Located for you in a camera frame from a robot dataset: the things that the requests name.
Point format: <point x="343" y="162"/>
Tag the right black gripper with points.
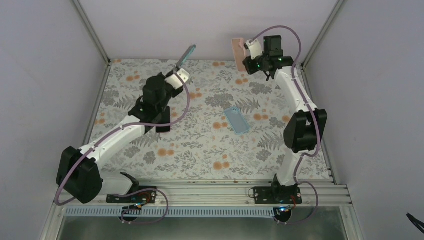
<point x="248" y="63"/>

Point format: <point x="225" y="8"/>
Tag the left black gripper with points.
<point x="161" y="75"/>

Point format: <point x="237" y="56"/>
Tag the magenta smartphone black screen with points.
<point x="165" y="119"/>

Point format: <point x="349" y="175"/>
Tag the pink phone case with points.
<point x="239" y="53"/>

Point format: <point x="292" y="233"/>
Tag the light blue phone case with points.
<point x="236" y="120"/>

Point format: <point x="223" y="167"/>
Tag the teal smartphone black screen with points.
<point x="185" y="56"/>

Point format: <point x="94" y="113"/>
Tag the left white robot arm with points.
<point x="79" y="176"/>

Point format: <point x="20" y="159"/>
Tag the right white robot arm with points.
<point x="303" y="134"/>

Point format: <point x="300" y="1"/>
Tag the floral patterned table mat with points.
<point x="203" y="145"/>

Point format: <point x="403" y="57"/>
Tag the black object bottom right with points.
<point x="416" y="222"/>

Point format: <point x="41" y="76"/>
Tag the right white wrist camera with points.
<point x="254" y="47"/>

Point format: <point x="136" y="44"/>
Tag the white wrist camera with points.
<point x="176" y="79"/>
<point x="254" y="47"/>

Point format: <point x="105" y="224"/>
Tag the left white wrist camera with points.
<point x="176" y="79"/>

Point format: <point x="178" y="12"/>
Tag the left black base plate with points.
<point x="132" y="195"/>

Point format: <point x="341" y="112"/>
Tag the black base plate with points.
<point x="132" y="195"/>
<point x="278" y="195"/>

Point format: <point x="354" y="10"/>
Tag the grey slotted cable duct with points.
<point x="171" y="212"/>

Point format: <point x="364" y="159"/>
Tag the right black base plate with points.
<point x="278" y="195"/>

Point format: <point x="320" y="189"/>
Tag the aluminium rail frame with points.
<point x="237" y="193"/>

